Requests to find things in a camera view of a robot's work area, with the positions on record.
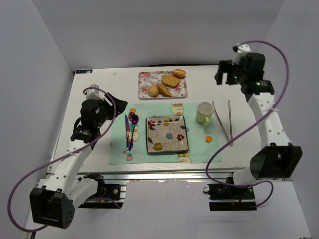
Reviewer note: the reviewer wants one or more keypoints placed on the small round bread roll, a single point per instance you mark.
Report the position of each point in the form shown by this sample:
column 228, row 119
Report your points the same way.
column 153, row 91

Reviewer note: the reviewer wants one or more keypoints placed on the left corner marker sticker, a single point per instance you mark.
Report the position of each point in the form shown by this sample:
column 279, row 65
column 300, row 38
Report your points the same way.
column 84, row 71

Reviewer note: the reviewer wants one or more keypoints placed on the iridescent purple knife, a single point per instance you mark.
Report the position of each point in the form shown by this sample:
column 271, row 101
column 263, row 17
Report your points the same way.
column 128, row 138

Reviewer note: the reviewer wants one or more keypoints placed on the square floral plate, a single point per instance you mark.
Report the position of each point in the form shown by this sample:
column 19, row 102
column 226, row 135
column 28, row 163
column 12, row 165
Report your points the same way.
column 166, row 134

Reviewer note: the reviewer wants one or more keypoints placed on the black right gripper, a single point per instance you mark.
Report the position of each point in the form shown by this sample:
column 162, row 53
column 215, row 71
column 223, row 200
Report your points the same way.
column 225, row 73

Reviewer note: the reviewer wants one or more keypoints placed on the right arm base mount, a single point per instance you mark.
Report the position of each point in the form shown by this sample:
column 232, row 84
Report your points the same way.
column 229, row 199

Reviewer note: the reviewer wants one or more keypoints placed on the small bread slice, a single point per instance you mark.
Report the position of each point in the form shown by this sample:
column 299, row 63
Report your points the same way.
column 164, row 90

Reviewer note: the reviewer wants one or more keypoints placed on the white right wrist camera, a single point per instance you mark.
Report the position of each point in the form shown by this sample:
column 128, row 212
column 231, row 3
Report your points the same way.
column 240, row 51

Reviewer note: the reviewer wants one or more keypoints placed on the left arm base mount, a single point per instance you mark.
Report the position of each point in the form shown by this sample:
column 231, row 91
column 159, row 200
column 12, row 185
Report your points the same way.
column 108, row 196

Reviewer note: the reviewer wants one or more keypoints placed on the metal tongs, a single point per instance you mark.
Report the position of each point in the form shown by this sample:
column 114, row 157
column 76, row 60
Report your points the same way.
column 229, row 136

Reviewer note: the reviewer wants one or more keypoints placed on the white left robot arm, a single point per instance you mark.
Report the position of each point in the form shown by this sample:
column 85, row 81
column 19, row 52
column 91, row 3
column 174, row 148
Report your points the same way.
column 54, row 204

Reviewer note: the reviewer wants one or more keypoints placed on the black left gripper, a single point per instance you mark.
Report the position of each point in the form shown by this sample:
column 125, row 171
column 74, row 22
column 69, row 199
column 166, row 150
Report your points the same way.
column 109, row 107

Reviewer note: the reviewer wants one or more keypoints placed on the glazed round bun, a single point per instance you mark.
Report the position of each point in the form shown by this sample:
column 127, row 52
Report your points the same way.
column 179, row 73

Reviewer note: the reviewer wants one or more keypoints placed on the iridescent purple spoon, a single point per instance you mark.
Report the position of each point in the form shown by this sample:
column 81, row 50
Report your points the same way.
column 134, row 120

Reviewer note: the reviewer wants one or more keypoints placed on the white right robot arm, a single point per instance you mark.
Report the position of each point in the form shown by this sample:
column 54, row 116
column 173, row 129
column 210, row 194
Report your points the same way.
column 278, row 157

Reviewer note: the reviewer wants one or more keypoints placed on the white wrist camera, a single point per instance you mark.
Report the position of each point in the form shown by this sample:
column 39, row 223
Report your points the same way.
column 96, row 92
column 240, row 51

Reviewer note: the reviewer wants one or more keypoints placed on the pale yellow mug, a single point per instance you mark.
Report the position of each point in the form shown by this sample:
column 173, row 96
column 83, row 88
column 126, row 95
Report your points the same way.
column 204, row 112

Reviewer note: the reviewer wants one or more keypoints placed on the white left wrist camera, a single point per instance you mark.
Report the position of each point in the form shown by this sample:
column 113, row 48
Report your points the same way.
column 96, row 92

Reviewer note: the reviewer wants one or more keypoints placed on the floral rectangular tray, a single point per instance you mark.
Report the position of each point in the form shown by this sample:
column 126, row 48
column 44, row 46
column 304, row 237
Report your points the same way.
column 148, row 79

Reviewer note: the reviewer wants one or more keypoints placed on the large bread slice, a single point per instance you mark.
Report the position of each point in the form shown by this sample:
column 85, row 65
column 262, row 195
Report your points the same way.
column 170, row 81

